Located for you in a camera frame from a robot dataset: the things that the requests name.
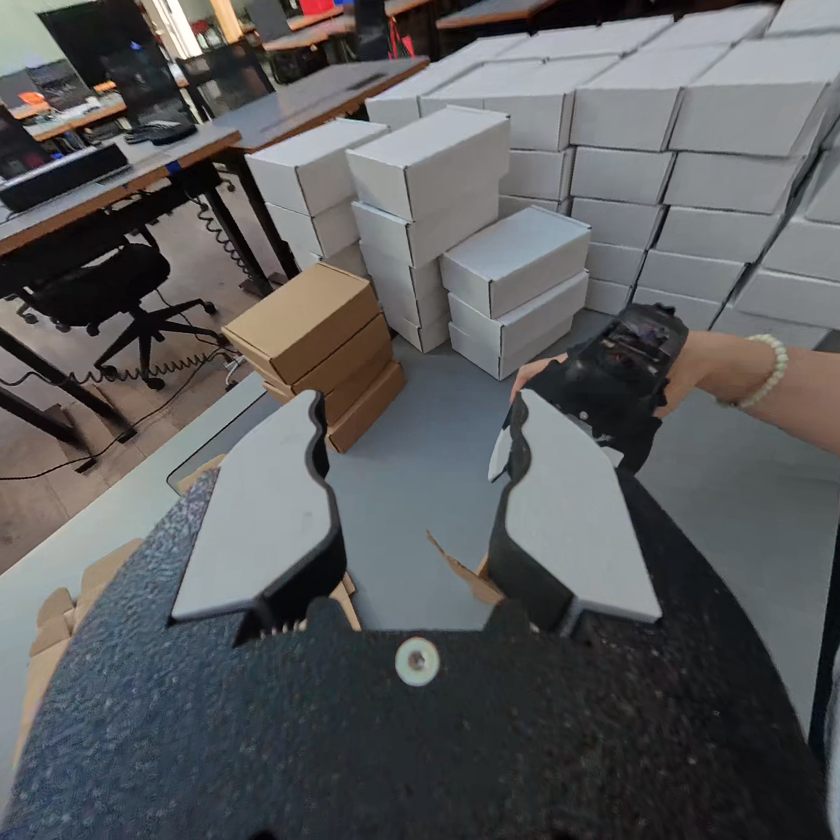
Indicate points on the stack of flat cardboard sheets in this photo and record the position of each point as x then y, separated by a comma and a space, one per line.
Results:
105, 571

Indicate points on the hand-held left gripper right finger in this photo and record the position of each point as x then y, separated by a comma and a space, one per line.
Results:
577, 525

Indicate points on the person's right hand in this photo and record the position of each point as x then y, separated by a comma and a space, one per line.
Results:
695, 374

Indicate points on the person's right forearm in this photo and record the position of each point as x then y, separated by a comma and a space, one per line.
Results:
807, 394

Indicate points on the black long speaker bar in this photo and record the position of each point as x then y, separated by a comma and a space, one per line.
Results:
65, 177

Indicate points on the dark laptop screen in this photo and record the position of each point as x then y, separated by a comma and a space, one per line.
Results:
19, 144

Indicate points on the black mesh office chair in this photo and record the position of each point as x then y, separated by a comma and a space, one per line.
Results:
226, 79

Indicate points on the black computer monitor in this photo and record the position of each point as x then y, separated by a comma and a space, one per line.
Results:
79, 39

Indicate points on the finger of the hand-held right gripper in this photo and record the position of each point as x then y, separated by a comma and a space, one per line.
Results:
500, 453

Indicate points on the brown cardboard mailer box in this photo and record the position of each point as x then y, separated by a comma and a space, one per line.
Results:
469, 581

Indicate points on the black mesh desk organiser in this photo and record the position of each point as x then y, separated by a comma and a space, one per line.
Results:
144, 85

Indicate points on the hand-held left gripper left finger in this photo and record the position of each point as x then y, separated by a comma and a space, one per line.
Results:
262, 525

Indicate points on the wooden-edged desk black legs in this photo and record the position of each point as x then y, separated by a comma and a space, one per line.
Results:
98, 193

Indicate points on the stack of white cardboard boxes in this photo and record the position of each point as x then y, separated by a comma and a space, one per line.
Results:
623, 164

